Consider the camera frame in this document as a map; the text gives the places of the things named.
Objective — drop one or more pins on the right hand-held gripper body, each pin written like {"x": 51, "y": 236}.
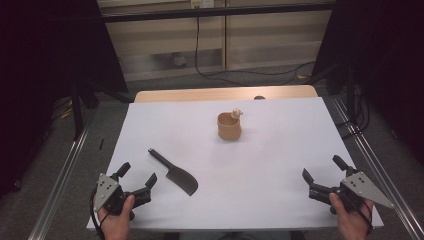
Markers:
{"x": 361, "y": 186}

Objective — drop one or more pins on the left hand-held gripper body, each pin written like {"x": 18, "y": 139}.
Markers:
{"x": 108, "y": 191}

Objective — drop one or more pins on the black kitchen knife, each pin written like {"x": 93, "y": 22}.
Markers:
{"x": 181, "y": 180}

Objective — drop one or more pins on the tan cup with bear figure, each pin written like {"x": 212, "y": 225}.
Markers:
{"x": 229, "y": 130}

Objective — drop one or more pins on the person's left hand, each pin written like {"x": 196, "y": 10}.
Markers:
{"x": 115, "y": 226}

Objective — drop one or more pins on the person's right hand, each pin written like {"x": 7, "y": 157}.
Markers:
{"x": 353, "y": 225}

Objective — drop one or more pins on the small black floor object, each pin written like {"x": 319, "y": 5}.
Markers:
{"x": 101, "y": 144}

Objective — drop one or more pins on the white table mat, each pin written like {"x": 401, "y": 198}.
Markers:
{"x": 266, "y": 173}

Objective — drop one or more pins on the black metal stand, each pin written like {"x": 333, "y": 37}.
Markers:
{"x": 350, "y": 93}
{"x": 77, "y": 110}

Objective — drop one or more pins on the small dark round object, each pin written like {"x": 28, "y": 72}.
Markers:
{"x": 259, "y": 97}

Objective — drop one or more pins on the wooden table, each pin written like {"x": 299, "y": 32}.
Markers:
{"x": 200, "y": 94}

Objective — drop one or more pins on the black curtain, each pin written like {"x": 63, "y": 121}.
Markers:
{"x": 383, "y": 66}
{"x": 40, "y": 66}

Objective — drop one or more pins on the beige low cabinet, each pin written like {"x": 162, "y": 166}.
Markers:
{"x": 266, "y": 36}

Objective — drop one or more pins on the black horizontal bar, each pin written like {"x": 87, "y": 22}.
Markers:
{"x": 166, "y": 14}

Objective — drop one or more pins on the aluminium floor rail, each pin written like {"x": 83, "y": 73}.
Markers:
{"x": 60, "y": 183}
{"x": 383, "y": 173}

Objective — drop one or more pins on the white wall socket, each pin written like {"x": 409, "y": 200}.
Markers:
{"x": 202, "y": 3}

